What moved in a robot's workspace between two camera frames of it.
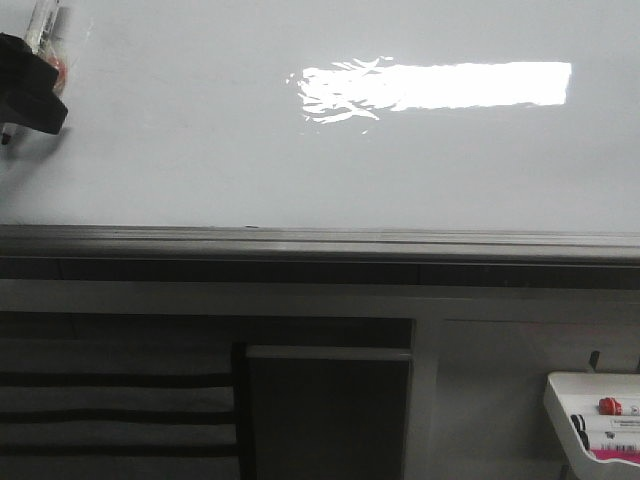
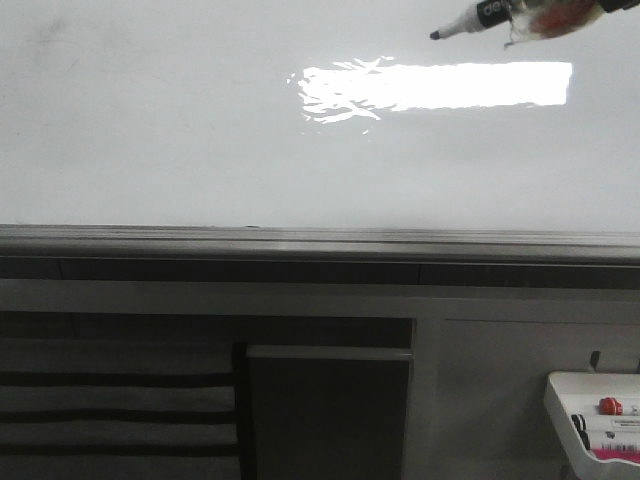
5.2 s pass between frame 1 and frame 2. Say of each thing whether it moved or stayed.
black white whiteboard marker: moved
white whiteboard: stayed
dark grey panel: stayed
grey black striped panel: stayed
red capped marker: stayed
